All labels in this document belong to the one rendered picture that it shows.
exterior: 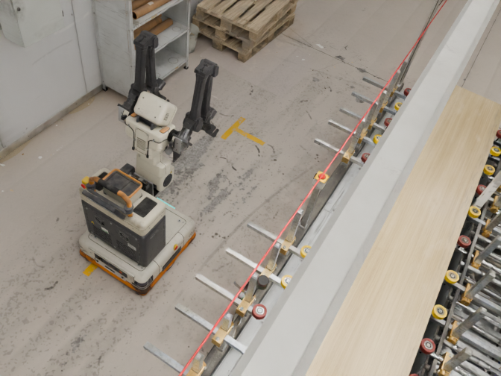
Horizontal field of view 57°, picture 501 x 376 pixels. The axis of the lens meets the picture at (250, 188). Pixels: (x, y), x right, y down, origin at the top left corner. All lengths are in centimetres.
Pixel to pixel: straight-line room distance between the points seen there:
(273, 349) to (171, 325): 270
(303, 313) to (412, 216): 246
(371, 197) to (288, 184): 330
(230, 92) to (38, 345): 314
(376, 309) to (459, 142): 175
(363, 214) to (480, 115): 345
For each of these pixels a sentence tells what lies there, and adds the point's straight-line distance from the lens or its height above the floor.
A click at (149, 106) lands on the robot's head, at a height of 135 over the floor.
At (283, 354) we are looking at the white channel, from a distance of 83.
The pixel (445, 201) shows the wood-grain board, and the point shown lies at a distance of 350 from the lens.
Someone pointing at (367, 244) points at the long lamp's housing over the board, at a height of 237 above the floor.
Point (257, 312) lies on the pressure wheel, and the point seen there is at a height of 90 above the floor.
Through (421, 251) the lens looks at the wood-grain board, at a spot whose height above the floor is 90.
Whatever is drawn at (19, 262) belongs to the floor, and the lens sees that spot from 392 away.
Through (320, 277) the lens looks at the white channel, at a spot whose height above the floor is 246.
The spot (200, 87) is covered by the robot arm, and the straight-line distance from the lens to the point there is 277.
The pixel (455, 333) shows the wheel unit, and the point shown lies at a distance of 298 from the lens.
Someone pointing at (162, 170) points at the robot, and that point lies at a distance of 314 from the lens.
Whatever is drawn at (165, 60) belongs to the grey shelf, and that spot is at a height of 14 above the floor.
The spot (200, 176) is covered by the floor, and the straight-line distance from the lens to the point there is 428.
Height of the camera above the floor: 323
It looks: 49 degrees down
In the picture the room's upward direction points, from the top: 12 degrees clockwise
